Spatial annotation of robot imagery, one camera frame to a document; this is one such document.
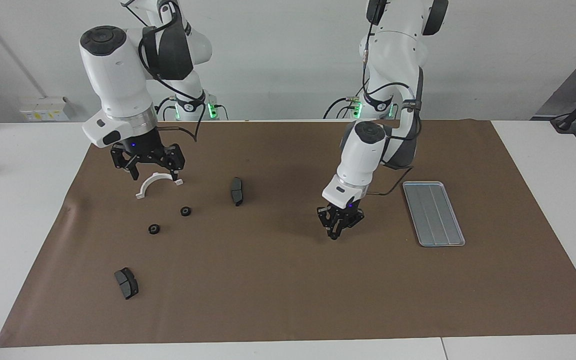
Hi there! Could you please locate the white socket box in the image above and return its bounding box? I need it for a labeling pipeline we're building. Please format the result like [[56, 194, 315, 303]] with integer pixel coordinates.
[[19, 96, 71, 122]]

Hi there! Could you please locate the grooved dark grey brake pad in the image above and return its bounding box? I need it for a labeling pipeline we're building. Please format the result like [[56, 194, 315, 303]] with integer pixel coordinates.
[[114, 267, 140, 301]]

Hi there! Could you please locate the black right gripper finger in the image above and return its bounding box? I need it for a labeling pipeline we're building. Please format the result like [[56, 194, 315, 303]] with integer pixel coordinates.
[[160, 144, 186, 182], [111, 150, 140, 182]]

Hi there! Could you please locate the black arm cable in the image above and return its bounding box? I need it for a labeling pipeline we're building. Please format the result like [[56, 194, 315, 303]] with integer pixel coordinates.
[[122, 0, 208, 143], [360, 30, 424, 197]]

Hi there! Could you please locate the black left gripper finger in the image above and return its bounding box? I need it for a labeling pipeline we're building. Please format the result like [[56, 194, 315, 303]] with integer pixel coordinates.
[[338, 214, 365, 236], [317, 209, 338, 240]]

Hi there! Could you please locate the slim dark grey brake pad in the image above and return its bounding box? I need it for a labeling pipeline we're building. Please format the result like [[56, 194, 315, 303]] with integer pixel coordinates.
[[230, 176, 245, 207]]

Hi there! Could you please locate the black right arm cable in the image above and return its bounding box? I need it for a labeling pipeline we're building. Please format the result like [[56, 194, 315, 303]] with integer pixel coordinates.
[[122, 0, 208, 143]]

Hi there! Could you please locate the silver metal tray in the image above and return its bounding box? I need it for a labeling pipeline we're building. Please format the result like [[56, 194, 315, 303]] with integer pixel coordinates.
[[402, 181, 467, 248]]

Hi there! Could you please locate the brown paper mat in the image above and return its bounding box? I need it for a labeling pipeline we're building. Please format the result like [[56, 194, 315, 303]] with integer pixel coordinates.
[[0, 119, 576, 348]]

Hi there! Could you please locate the white half ring clamp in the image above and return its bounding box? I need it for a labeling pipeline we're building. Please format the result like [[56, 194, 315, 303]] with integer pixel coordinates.
[[135, 172, 185, 200]]

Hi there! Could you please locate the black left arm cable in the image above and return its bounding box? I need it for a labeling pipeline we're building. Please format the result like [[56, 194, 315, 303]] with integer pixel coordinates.
[[360, 30, 424, 197]]

